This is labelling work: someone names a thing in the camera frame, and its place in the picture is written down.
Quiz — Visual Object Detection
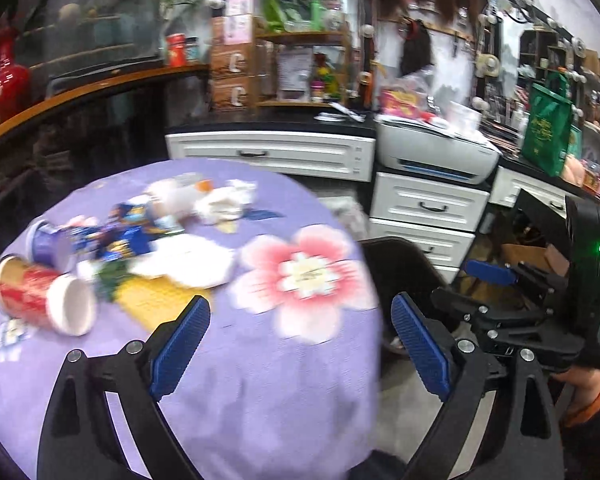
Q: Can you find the wooden shelf rack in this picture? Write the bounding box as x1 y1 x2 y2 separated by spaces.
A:
255 30 354 108

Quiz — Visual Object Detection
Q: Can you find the red bottle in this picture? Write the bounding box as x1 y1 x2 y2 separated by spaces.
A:
0 27 32 123

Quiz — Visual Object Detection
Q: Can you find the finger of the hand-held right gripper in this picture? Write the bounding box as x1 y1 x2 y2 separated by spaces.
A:
430 285 487 325
464 259 520 287

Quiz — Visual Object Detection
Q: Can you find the peach plush toy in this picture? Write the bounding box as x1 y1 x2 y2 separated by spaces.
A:
561 154 589 184

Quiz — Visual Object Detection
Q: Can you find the white drawer unit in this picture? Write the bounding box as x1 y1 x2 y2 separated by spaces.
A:
367 172 491 282

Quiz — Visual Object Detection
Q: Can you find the dark wig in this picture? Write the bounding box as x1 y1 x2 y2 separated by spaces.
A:
400 22 434 77

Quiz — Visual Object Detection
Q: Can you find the person's right hand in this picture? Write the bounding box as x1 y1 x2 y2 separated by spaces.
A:
552 369 600 413

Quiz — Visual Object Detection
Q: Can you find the glass display cabinet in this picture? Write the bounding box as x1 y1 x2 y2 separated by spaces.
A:
10 0 164 81

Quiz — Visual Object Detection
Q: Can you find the white printer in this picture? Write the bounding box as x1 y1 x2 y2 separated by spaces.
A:
377 115 501 185

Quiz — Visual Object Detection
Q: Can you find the green wrapper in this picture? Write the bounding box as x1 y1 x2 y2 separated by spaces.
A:
94 260 132 302

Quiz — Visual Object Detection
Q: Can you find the pink packet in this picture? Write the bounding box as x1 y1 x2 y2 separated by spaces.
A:
380 87 431 116

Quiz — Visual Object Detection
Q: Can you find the white plastic container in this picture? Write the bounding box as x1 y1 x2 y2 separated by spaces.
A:
445 101 484 134

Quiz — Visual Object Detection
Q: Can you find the crumpled white tissue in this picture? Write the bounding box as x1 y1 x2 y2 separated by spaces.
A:
194 180 258 225

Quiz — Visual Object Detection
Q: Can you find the red paper cup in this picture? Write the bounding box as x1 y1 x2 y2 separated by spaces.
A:
0 255 98 337

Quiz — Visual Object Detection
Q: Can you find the stack of cardboard boxes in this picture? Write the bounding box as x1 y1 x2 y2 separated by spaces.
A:
210 15 257 111

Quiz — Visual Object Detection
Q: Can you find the white desk drawer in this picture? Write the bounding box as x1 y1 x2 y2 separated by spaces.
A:
490 165 571 212

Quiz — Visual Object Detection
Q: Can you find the green tote bag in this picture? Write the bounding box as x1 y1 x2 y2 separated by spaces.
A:
522 71 583 177

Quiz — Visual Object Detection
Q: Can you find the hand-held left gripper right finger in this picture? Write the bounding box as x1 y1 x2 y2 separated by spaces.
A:
390 292 566 480

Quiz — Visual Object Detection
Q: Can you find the purple floral tablecloth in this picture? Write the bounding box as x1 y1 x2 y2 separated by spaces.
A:
0 157 386 480

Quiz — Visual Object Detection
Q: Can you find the wooden cubby shelf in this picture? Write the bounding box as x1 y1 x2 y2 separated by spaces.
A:
520 30 576 82

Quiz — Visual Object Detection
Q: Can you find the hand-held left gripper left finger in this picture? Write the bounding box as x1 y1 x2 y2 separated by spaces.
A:
37 295 212 480

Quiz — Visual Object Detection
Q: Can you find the wide white drawer cabinet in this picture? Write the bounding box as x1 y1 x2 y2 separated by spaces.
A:
165 131 376 182

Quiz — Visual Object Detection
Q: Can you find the blue yogurt cup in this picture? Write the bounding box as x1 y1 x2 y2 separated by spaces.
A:
26 220 78 273

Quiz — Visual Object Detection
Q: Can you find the blue snack wrapper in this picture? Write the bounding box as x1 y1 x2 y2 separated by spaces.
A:
106 202 153 227
70 225 152 262

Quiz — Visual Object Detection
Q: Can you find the yellow napkin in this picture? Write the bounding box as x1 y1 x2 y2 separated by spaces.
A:
116 280 212 322

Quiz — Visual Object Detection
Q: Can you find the wooden counter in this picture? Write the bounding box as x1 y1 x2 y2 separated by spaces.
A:
0 62 211 151

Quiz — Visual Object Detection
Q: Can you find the plastic bottle orange cap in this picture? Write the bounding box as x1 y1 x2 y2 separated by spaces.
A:
145 175 215 217

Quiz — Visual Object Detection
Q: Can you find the red can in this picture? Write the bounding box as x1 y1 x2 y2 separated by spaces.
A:
166 33 187 67

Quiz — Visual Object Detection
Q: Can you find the flat white tissue paper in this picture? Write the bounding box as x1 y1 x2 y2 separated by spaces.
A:
130 234 237 288

